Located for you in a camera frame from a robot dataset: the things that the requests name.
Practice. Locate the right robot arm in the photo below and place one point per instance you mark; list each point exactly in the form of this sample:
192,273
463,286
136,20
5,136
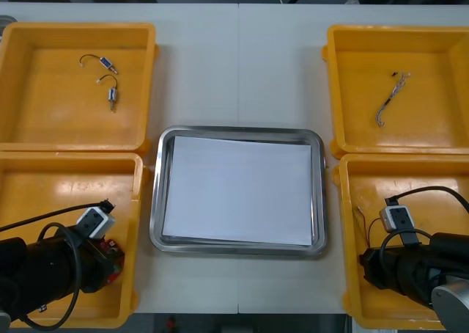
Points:
439,267

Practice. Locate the yellow-orange plastic bin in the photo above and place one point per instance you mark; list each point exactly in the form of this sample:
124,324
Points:
410,179
55,120
44,186
421,135

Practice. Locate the round red circuit board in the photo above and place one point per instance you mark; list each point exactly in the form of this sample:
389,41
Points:
114,248

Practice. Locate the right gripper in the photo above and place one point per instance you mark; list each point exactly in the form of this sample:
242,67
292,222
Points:
381,268

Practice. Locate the steel tray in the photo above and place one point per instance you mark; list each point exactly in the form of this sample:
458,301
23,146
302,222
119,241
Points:
238,250

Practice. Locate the metal solenoid with blue label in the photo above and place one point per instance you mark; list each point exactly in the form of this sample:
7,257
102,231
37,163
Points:
111,95
106,62

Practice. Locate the grey round object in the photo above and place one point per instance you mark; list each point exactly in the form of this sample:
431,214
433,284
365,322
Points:
5,20

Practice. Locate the white paper sheet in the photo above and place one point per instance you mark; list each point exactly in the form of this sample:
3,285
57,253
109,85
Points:
238,190

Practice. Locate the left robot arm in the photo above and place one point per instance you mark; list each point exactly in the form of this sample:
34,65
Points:
36,267

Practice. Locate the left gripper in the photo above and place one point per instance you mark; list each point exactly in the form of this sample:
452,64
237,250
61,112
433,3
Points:
93,270

